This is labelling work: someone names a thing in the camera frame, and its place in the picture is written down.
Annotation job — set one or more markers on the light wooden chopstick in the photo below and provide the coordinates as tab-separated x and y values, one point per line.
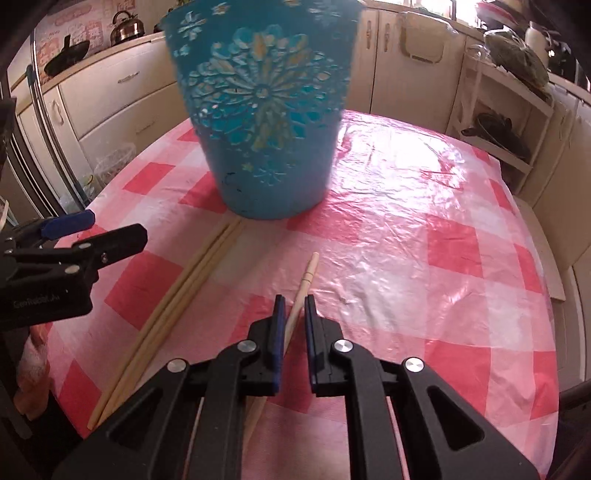
188	300
167	300
307	277
178	300

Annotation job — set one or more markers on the pink checkered plastic tablecloth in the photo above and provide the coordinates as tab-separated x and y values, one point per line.
415	258

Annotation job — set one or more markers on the steel kettle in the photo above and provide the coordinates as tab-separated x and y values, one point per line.
127	32

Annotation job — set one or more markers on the black wok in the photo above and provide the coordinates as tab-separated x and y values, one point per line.
69	57

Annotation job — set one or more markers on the pink patterned wall sticker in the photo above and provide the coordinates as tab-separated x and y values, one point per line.
74	18

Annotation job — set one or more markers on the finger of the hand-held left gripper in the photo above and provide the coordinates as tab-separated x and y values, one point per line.
115	242
64	224

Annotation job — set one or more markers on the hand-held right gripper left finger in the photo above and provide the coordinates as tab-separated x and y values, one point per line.
278	346

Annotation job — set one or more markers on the bag of green vegetables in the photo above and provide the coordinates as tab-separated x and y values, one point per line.
515	57

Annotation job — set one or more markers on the white lower kitchen cabinets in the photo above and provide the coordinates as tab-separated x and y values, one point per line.
106	87

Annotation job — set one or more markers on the black countertop appliance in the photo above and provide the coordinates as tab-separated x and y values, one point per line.
568	60

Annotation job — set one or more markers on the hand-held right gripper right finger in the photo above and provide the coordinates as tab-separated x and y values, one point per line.
311	346

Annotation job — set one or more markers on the clear flower-print trash bin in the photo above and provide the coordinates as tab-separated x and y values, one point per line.
111	161

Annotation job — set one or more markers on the white thermos flask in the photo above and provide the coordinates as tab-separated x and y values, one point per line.
535	37

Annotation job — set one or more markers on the white door-hung bin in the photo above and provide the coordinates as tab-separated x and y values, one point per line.
425	39

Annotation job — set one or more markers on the blue perforated plastic basket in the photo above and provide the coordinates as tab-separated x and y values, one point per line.
258	152

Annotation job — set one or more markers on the white rolling storage cart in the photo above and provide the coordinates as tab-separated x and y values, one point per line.
461	97

